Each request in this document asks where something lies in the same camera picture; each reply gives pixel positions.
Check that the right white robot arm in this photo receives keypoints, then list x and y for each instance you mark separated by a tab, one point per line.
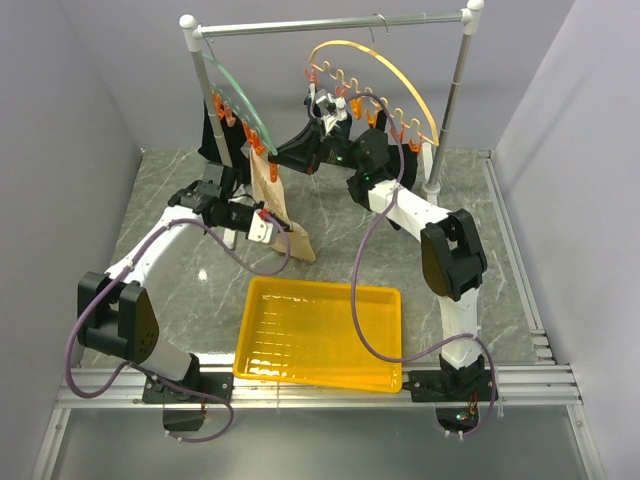
452	256

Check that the navy blue brief underwear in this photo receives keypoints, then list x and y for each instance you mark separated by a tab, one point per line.
342	128

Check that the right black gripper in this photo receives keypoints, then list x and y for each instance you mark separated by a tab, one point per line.
306	151

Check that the orange clothespin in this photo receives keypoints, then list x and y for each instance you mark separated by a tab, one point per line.
273	170

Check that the yellow plastic tray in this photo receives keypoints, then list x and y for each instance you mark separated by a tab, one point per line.
321	334

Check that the white metal drying rack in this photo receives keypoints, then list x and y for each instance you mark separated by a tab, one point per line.
195	34

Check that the black underwear on yellow hanger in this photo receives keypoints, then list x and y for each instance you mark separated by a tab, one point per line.
410	171

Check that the beige boxer underwear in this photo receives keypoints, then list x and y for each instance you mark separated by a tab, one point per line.
273	194

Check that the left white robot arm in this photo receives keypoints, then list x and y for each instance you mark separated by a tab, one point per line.
116	315

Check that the yellow arched clip hanger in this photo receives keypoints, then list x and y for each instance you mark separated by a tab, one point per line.
350	89

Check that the black underwear on green hanger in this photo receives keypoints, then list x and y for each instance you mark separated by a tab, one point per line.
212	140

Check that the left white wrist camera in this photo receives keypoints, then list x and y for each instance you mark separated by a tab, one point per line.
263	227

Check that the green arched clip hanger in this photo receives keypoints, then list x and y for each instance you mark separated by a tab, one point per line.
226	106

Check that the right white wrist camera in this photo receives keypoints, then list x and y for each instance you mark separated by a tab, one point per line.
328	110

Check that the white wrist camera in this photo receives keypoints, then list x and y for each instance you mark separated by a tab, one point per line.
263	227
328	110

